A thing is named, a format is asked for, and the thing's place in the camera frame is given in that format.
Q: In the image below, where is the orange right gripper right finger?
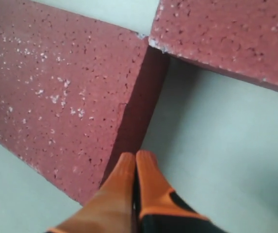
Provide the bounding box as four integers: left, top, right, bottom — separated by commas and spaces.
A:
135, 150, 217, 233

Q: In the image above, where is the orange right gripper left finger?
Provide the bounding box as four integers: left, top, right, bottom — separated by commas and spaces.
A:
47, 152, 135, 233

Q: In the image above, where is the red brick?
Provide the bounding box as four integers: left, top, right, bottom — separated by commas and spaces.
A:
0, 0, 170, 203
148, 0, 278, 91

